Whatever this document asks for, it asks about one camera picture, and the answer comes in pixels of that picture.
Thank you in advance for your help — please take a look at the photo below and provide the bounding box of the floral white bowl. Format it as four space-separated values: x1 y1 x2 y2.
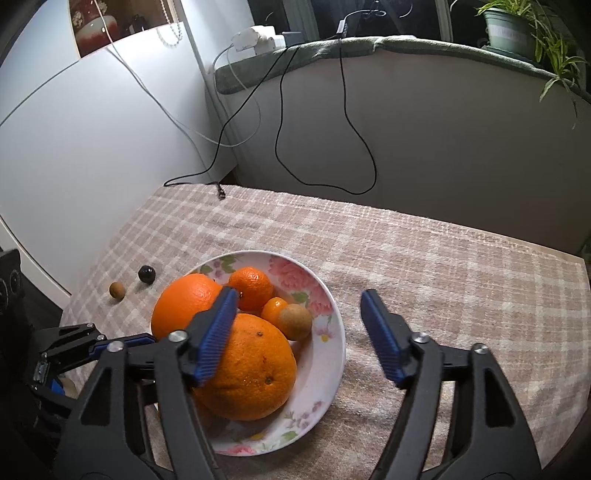
157 250 347 457

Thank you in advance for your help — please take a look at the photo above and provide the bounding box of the smooth round orange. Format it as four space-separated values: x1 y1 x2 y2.
151 273 225 342

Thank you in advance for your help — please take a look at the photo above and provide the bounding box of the plaid beige blanket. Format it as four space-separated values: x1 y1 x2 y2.
60 184 591 474

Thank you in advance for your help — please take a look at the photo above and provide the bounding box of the grey-green plant pot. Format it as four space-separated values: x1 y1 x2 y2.
481 7 537 52

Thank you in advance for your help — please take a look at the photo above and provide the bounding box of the large bumpy orange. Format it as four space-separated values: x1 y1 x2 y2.
191 312 297 422

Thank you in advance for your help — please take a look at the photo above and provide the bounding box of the black cable with plug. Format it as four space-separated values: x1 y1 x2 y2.
165 21 345 200

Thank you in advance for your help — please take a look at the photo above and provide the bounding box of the green windowsill cloth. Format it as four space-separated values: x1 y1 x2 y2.
215 34 591 104

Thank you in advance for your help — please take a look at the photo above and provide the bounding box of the white bead cord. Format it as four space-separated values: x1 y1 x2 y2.
154 0 184 48

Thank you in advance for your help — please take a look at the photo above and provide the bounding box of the small tangerine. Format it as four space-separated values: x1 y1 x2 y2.
228 267 274 312

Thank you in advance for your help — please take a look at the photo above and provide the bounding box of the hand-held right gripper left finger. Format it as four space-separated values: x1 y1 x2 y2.
54 286 241 480

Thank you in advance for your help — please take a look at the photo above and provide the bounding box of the white cabinet panel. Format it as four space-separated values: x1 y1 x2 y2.
0 18 238 296

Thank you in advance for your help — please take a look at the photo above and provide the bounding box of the thin white cable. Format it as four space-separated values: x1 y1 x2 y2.
92 0 262 148

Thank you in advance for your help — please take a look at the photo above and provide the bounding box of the black looped cable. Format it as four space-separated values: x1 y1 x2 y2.
274 21 377 195

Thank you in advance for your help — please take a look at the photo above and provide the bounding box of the tiny orange kumquat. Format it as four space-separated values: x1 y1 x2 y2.
261 296 290 329

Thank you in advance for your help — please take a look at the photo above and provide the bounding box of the white power strip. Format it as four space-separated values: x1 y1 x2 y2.
232 25 286 52

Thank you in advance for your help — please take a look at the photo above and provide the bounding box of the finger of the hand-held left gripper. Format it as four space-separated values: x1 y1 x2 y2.
91 335 158 359
39 323 109 371

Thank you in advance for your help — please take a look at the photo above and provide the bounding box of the red and white vase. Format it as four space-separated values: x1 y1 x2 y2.
75 14 117 55

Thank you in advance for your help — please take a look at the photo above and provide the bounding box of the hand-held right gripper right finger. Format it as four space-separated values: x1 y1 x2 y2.
360 289 542 480

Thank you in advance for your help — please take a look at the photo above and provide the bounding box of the green spider plant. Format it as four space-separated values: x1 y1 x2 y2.
450 0 589 131

